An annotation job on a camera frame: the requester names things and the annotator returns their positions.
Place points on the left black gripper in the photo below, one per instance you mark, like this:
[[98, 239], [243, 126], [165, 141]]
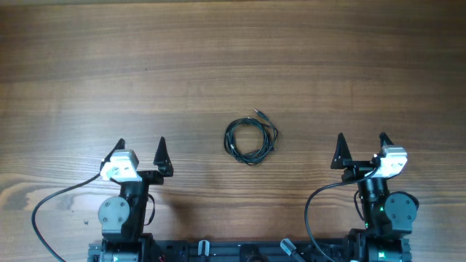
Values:
[[164, 168]]

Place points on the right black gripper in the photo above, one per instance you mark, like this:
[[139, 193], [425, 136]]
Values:
[[360, 166]]

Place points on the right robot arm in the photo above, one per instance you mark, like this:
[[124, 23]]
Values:
[[388, 216]]

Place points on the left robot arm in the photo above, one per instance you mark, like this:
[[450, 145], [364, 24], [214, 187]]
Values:
[[122, 217]]

